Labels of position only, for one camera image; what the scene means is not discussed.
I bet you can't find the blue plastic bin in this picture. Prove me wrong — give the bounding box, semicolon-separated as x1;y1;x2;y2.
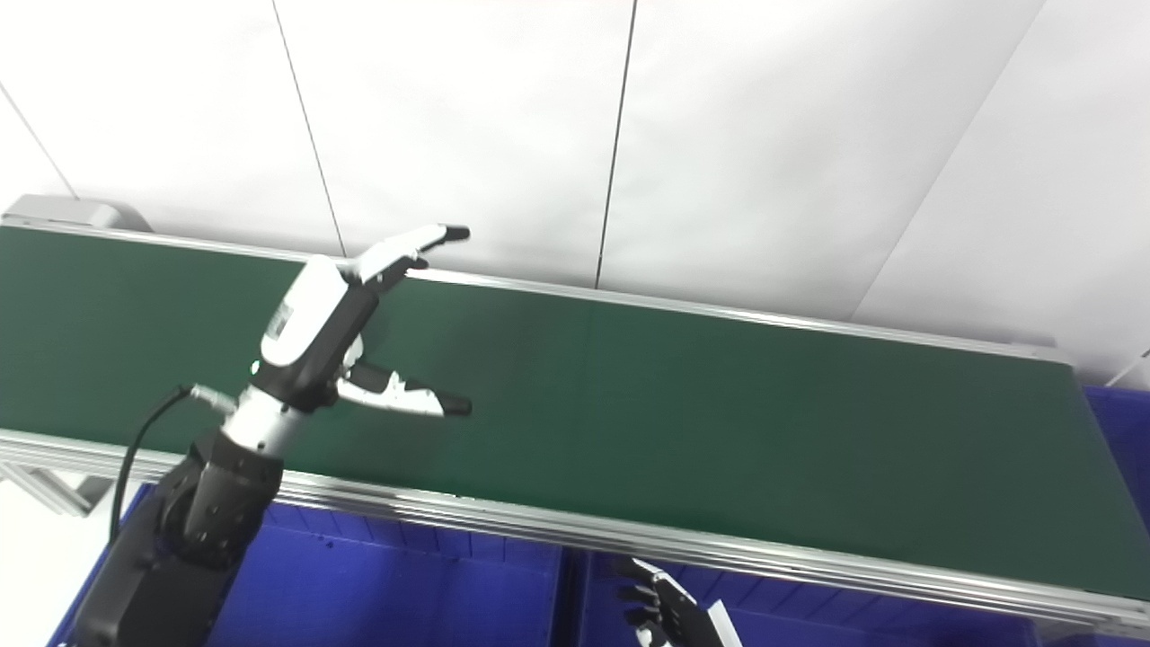
49;483;564;647
573;548;1150;647
1083;386;1150;540

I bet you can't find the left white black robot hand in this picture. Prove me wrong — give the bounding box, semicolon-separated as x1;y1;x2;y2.
252;225;473;419

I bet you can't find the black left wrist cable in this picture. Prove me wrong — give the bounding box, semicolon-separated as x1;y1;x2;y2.
108;384;240;542

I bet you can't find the green conveyor belt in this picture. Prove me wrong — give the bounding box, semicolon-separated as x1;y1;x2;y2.
0;193;1150;635

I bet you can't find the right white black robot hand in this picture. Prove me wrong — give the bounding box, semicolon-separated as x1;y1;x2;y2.
615;557;743;647

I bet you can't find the aluminium conveyor support leg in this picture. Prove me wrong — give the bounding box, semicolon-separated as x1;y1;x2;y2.
0;460;113;518

